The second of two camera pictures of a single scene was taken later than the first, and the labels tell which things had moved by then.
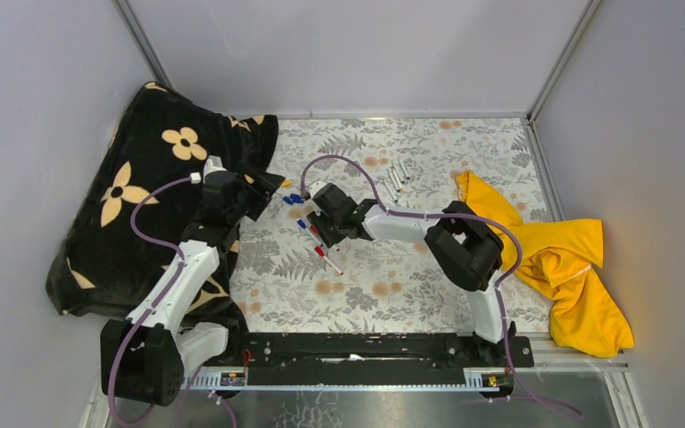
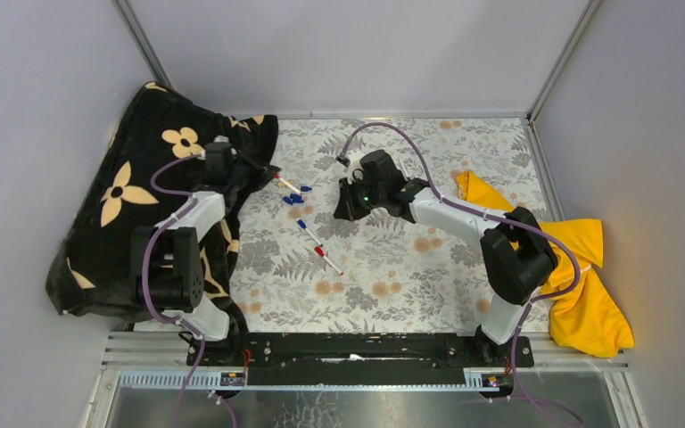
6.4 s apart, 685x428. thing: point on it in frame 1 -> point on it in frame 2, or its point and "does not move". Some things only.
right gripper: (317, 218) -> (347, 208)
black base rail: (369, 359) does not move
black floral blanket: (146, 198) does not move
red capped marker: (320, 251) does not move
